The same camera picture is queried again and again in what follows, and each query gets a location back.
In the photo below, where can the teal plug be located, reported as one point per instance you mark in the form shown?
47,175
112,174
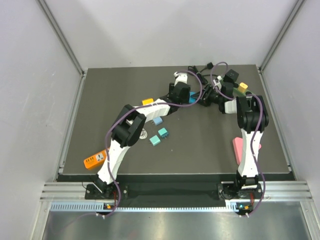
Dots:
163,132
154,140

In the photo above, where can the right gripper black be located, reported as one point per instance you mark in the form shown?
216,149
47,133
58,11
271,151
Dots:
207,89

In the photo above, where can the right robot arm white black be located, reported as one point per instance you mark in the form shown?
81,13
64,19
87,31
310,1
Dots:
252,119

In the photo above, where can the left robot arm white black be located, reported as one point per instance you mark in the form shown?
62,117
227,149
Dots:
126,131

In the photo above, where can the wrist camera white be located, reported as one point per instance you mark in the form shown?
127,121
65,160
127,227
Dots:
217,82
180,77

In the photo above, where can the light blue plug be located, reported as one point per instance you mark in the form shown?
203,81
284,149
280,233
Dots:
157,120

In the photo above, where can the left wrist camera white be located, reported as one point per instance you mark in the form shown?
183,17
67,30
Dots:
180,77

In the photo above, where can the blue cube socket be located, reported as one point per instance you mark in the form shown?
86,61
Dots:
193,97

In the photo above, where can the pink triangular socket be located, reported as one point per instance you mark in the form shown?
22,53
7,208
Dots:
237,143

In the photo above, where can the black cube adapter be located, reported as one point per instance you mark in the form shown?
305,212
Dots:
231,76

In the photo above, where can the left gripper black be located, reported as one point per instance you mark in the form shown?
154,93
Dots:
184,99

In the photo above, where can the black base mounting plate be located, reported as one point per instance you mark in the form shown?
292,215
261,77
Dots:
204,190

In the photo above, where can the orange power strip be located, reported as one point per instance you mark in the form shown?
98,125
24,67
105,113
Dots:
95,160

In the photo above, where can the yellow plug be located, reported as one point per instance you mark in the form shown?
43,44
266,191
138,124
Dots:
242,87

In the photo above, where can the green power strip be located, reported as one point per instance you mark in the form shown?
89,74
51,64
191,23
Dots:
240,92

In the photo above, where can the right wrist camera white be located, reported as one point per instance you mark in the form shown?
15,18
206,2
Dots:
217,82

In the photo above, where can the white slotted cable duct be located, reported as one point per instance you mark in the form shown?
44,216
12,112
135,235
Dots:
102,207

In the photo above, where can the yellow cube plug adapter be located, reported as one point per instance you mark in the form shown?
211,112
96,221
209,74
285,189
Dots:
147,101

